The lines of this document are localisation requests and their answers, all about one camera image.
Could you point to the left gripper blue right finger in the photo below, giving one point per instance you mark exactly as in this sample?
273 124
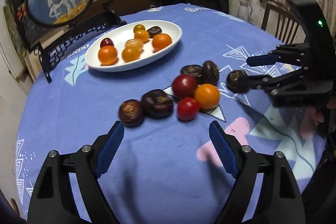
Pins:
221 142

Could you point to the large dark water chestnut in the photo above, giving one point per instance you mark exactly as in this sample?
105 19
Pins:
157 104

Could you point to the orange tomato front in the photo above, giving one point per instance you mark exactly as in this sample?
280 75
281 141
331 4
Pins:
130 54

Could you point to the dark red plum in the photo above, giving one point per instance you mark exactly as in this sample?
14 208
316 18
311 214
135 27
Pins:
106 42

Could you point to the right hand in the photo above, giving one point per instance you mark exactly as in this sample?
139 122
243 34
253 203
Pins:
316 116

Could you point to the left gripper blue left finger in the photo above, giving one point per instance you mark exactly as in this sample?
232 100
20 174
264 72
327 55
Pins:
106 146

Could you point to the small yellow tomato far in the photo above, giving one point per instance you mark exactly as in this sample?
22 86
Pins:
138 27

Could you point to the black carved screen stand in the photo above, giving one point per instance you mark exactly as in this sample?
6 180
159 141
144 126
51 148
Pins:
50 44

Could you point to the white oval plate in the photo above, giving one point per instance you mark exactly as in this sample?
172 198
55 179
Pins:
120 35

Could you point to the pale peeled orange fruit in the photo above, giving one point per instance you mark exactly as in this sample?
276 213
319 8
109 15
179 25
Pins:
135 43

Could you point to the small red cherry tomato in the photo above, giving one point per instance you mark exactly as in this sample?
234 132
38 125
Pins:
187 109

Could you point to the large orange mandarin right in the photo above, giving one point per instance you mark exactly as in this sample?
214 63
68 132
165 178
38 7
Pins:
160 41

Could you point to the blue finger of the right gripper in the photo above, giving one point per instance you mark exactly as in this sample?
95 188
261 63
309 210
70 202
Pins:
262 60
253 81

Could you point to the dark chestnut on plate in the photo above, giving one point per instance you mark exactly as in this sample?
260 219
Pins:
153 31

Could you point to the small orange tomato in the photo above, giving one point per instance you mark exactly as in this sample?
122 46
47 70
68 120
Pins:
142 35

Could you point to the large red tomato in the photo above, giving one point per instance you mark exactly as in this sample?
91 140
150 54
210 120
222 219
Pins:
184 86

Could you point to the blue patterned tablecloth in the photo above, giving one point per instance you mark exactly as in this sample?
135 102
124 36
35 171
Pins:
166 170

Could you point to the wooden slatted chair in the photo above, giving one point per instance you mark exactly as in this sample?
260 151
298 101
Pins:
282 25

